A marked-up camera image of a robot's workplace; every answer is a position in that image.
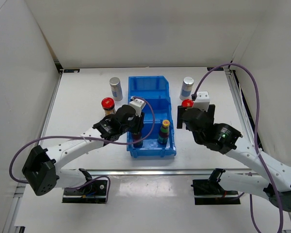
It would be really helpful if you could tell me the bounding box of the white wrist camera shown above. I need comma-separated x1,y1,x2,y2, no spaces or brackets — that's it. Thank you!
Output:
129,97,146,117
191,91,210,112

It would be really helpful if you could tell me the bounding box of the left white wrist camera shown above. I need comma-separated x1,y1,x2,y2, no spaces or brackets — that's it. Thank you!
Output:
129,97,146,117

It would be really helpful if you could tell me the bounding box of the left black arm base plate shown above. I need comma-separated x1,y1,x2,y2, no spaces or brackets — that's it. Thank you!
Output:
62,168,111,204

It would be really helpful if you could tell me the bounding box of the yellow-cap sauce bottle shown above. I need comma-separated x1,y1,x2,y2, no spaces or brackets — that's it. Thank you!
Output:
131,132,143,148
158,119,170,144

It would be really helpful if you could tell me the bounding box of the silver-capped spice shaker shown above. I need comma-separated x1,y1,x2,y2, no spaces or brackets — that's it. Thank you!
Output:
179,77,194,100
109,77,123,101

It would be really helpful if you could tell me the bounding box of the red-lid sauce jar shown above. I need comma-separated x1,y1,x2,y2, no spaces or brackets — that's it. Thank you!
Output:
101,97,116,116
181,99,194,108

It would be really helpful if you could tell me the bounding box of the black corner label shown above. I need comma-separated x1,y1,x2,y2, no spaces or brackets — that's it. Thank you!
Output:
63,68,80,73
207,67,224,71

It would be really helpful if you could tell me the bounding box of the left black corner label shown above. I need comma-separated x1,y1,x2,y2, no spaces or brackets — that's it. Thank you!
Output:
63,68,80,73

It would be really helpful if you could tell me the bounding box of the right black corner label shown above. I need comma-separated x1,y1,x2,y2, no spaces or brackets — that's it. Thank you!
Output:
207,67,224,71

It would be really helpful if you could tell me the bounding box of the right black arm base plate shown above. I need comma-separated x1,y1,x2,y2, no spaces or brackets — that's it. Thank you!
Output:
191,168,241,205

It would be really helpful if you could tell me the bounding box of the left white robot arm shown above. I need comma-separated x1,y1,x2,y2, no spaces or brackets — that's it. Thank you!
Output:
22,100,146,196

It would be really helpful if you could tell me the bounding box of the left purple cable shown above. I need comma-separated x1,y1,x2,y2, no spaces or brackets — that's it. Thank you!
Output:
9,97,156,203

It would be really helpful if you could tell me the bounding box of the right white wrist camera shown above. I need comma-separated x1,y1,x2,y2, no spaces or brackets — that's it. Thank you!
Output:
191,91,210,112

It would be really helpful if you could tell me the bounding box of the blue three-compartment plastic bin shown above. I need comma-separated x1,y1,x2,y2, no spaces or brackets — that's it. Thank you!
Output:
127,76,177,158

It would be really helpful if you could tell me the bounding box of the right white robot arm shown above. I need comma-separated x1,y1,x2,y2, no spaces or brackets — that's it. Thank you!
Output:
177,104,291,212

